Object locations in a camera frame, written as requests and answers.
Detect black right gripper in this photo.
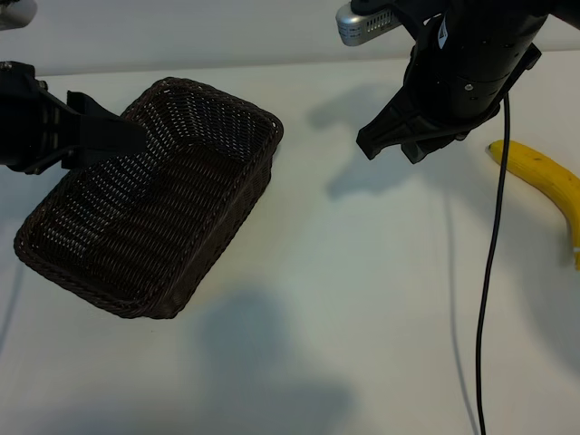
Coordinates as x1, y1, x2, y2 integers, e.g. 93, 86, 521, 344
356, 15, 543, 165

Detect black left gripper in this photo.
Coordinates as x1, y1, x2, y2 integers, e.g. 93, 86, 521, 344
0, 61, 147, 174

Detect dark brown wicker basket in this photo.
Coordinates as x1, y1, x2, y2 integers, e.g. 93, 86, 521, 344
13, 76, 285, 321

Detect yellow banana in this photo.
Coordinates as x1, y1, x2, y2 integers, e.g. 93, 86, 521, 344
487, 139, 580, 272

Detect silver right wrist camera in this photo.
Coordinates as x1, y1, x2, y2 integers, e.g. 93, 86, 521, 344
334, 3, 402, 47

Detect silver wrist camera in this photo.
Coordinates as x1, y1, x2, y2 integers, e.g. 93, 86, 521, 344
334, 3, 402, 47
0, 0, 36, 31

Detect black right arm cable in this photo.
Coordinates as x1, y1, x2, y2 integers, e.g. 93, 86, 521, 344
475, 90, 513, 435

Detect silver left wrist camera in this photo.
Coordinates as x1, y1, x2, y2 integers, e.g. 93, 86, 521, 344
0, 0, 36, 31

